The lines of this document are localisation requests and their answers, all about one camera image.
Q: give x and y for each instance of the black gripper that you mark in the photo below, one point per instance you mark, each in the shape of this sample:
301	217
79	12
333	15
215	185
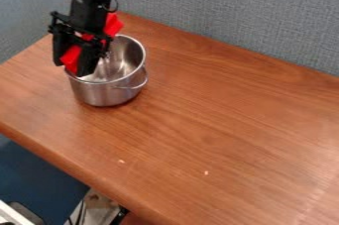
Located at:
84	20

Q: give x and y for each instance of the red rectangular block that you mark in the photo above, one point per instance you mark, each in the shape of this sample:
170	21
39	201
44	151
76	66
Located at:
111	29

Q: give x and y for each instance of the stainless steel pot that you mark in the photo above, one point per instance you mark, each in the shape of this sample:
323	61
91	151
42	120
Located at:
119	76

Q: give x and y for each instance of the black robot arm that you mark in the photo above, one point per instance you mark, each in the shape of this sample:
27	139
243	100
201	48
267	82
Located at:
80	35

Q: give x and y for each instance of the white object bottom left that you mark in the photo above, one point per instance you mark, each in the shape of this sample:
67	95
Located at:
16	214

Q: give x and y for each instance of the metal table leg bracket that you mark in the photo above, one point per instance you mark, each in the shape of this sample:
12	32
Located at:
96	210

